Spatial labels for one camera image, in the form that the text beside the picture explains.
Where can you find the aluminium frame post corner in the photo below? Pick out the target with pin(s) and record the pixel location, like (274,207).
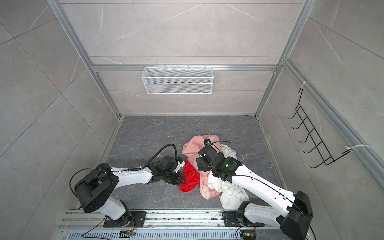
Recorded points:
(73,37)
(304,14)

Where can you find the white wire mesh basket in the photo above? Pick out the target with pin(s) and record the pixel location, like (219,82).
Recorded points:
(178,81)

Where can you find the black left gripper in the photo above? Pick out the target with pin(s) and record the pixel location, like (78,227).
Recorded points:
(180,178)

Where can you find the aluminium frame post left corner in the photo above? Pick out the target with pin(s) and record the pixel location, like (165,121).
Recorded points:
(73,37)

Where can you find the pink cartoon print cloth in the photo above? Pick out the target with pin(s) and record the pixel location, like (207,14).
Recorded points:
(192,148)

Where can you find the aluminium right wall rail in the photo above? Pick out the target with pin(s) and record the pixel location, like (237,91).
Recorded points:
(354,142)

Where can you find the aluminium horizontal back rail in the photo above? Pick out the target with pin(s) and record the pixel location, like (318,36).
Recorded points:
(220,67)

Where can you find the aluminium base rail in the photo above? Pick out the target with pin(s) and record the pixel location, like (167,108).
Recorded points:
(165,225)

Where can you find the black wire hook rack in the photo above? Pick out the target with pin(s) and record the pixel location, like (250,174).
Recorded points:
(313,136)

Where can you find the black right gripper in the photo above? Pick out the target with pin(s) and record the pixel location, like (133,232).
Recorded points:
(199,160)

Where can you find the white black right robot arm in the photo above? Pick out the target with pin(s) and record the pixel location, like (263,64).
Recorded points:
(291,212)

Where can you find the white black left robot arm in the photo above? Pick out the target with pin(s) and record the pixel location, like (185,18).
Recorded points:
(94,191)

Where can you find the red cloth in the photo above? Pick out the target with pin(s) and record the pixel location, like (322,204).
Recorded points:
(191,178)

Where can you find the aluminium frame post right corner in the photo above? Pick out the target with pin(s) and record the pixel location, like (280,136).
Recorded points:
(304,14)

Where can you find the white cloth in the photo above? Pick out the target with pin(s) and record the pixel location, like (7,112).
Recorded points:
(231,195)

